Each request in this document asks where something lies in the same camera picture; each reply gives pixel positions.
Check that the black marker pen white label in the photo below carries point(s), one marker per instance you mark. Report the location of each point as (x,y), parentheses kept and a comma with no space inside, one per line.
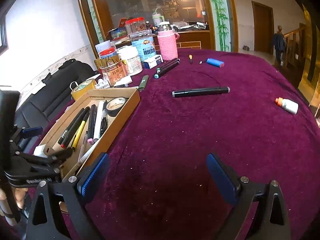
(103,120)

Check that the white plastic jar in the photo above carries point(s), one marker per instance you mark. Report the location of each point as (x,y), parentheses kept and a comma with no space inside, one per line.
(132,62)

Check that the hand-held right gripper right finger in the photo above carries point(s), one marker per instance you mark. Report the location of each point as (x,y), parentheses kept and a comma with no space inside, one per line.
(222,180)

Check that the orange label jar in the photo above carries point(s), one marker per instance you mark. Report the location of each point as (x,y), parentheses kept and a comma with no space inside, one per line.
(115,72)

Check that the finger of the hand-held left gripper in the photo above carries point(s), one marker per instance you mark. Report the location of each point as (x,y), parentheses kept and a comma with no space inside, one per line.
(32,131)
(57,157)

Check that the person in dark clothes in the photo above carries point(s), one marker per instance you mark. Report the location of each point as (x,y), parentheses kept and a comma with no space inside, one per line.
(278,45)

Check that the pink knit covered thermos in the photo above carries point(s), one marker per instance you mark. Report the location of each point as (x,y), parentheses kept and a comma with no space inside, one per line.
(168,45)

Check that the yellow pen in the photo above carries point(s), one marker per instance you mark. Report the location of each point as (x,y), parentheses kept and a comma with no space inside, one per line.
(78,136)

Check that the blue battery pack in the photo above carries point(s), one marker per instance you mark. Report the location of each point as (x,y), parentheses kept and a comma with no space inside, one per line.
(215,62)

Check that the black rubber grip pen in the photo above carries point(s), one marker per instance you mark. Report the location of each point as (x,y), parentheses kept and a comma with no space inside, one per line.
(72,123)

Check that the small white blue box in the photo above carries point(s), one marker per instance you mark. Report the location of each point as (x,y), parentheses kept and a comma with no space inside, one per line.
(153,61)

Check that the clear jar red lid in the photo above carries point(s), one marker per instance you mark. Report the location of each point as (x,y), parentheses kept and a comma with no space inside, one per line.
(135,26)

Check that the wooden counter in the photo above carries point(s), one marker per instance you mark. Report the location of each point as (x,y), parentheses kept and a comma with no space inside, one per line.
(192,40)

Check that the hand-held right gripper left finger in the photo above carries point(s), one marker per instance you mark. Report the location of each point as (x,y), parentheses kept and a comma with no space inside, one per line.
(95,177)

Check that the clear gel pen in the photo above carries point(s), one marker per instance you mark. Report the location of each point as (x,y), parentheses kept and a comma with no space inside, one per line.
(83,146)

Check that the black marker grey cap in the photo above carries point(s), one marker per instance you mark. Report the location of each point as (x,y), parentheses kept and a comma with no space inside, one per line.
(200,92)

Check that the white charger with prongs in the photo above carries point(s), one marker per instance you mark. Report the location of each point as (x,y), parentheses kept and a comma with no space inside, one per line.
(41,150)

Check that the person's left hand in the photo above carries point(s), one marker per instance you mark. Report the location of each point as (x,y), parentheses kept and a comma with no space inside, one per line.
(22,195)

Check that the cardboard tray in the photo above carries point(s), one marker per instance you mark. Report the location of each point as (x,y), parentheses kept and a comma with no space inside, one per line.
(125,102)

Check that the black tape roll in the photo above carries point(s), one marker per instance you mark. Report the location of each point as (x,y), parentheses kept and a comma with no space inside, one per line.
(115,111)

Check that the brown wooden door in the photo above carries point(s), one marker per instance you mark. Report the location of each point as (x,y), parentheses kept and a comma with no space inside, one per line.
(262,27)

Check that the purple velvet tablecloth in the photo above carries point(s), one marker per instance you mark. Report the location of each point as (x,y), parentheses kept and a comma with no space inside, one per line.
(200,130)

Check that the tan packing tape roll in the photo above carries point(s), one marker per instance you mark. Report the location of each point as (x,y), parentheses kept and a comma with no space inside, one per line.
(80,90)

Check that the white tube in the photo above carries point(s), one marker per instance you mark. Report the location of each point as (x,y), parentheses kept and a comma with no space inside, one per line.
(98,120)

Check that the white plastic tub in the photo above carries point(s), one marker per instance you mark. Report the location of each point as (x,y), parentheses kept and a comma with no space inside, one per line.
(105,46)

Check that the small orange black screwdriver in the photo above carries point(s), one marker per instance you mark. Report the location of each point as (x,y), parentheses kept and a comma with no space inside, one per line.
(190,59)

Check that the white bottle orange cap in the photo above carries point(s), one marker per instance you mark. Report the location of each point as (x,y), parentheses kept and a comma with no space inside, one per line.
(288,105)

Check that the black marker red cap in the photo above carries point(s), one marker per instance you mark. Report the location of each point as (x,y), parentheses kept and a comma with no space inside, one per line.
(76,127)

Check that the black markers near jars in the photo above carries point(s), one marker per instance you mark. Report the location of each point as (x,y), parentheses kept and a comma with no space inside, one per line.
(167,68)

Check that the black leather sofa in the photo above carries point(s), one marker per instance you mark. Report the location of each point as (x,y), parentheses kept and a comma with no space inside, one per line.
(50,97)

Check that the black marker teal cap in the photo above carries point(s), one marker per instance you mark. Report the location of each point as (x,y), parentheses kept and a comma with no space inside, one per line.
(166,63)

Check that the wooden stair railing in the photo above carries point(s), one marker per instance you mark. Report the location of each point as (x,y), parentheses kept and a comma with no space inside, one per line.
(295,45)

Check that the white green cup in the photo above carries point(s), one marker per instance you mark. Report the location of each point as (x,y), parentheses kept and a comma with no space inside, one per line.
(158,20)

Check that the bamboo painted panel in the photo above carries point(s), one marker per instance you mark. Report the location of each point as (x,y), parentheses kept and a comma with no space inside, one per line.
(218,15)

